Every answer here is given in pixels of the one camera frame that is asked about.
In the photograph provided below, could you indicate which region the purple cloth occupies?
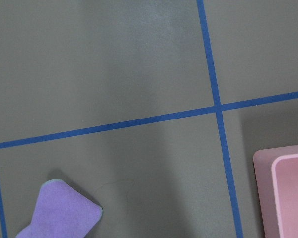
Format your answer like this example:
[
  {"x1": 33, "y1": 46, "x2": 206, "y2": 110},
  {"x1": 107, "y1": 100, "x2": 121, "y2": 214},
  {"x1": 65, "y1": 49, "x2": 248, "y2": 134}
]
[{"x1": 16, "y1": 179, "x2": 103, "y2": 238}]

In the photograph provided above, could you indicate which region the pink plastic bin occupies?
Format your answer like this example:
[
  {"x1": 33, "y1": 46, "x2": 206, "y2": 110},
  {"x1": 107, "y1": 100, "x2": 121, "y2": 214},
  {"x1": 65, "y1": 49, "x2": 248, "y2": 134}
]
[{"x1": 253, "y1": 145, "x2": 298, "y2": 238}]

